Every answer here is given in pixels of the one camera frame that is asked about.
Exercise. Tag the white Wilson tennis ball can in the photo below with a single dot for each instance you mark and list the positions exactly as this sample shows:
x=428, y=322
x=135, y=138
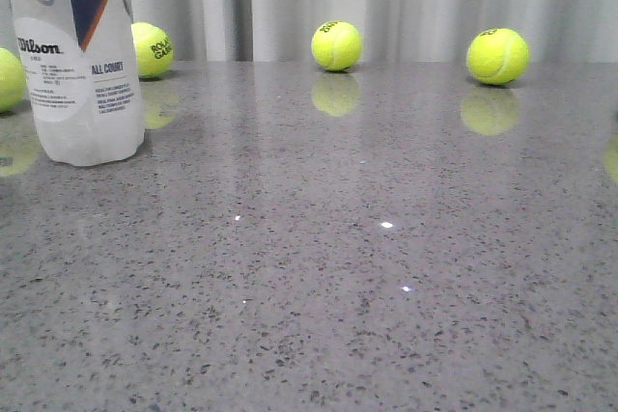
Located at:
x=82, y=78

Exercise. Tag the center tennis ball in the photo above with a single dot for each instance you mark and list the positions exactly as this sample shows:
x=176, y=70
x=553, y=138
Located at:
x=336, y=45

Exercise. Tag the Roland Garros tennis ball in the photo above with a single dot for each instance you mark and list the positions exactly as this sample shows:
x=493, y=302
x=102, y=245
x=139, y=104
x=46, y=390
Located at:
x=153, y=48

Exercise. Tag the right tennis ball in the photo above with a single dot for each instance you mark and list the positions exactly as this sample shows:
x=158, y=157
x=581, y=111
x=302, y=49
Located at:
x=497, y=56

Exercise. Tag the far-left tennis ball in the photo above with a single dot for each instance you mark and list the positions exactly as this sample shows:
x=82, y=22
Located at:
x=12, y=80

